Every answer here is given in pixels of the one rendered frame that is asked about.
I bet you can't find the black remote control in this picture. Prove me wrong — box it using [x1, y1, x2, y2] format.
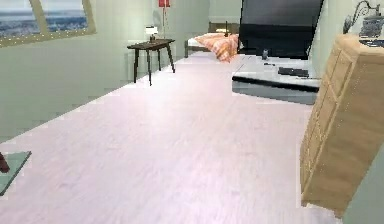
[277, 66, 310, 78]

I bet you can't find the dark wooden side table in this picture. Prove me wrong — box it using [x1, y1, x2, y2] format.
[126, 38, 177, 87]

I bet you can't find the window with tan frame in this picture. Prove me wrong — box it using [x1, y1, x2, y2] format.
[0, 0, 97, 49]

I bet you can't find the bed with dark frame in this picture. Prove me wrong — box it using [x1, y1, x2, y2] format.
[184, 21, 241, 59]

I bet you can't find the light wooden chest of drawers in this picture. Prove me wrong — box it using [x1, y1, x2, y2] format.
[299, 33, 384, 219]

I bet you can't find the red floor lamp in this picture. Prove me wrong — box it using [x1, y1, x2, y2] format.
[158, 0, 171, 40]

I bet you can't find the white low television stand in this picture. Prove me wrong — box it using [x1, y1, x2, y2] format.
[231, 54, 322, 106]

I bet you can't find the orange checked blanket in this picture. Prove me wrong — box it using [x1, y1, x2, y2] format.
[194, 33, 240, 64]

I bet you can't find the dark red object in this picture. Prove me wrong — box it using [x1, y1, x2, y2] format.
[0, 152, 11, 174]

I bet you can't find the grey curved desk lamp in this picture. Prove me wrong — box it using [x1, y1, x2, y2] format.
[342, 0, 381, 35]

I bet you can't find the small white table lamp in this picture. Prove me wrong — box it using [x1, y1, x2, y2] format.
[145, 25, 159, 43]

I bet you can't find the black television set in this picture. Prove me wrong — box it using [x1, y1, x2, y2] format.
[237, 0, 325, 61]

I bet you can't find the blue patterned box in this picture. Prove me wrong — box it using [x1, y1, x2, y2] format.
[359, 14, 384, 39]

